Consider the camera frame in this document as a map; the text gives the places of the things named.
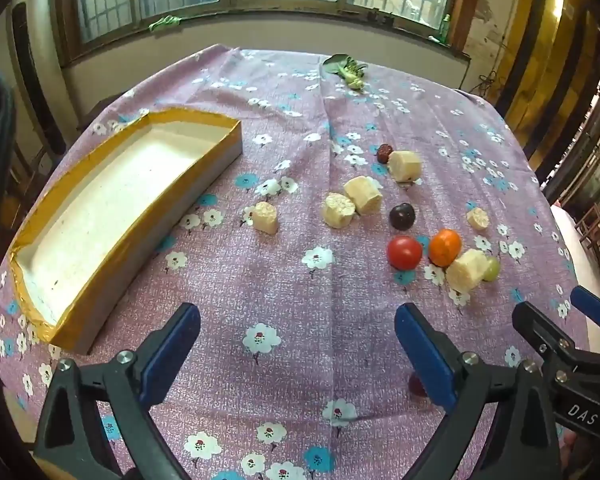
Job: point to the middle corn piece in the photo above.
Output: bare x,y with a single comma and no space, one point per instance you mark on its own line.
363,194

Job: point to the green grape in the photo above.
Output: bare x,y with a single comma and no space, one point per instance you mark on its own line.
492,268

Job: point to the green cloth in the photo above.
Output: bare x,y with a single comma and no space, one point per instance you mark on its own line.
165,22

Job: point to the corn piece by date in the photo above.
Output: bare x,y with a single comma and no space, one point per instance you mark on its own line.
405,165

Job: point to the orange tomato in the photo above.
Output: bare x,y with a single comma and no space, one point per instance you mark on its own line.
444,247

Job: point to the purple floral tablecloth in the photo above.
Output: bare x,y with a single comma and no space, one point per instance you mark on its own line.
300,310

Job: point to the corn piece cut face up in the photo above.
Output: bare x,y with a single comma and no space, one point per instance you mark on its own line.
339,209

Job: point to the red tomato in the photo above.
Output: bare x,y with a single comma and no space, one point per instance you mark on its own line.
404,252

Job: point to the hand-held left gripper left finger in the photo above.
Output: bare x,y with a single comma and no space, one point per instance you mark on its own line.
172,345

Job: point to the gold-rimmed white cardboard box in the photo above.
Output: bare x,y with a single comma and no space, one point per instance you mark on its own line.
115,210

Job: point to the green bottle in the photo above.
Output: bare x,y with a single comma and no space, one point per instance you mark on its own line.
445,27

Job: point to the wooden chair with patterned cushion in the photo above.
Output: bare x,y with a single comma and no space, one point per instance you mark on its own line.
597,232

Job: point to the dark wooden glass cabinet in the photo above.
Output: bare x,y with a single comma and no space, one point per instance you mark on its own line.
587,135

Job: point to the dark purple plum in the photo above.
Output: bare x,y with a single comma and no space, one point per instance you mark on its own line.
401,216

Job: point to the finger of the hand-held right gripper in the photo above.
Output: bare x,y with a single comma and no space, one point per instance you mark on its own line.
535,325
587,306

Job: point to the small corn piece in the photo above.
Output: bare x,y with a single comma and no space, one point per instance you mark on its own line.
265,217

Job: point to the green bok choy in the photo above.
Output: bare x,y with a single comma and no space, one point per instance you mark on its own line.
347,67

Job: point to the red jujube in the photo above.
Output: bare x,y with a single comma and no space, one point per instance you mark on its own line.
384,152

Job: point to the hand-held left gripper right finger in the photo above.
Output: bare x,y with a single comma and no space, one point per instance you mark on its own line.
425,355

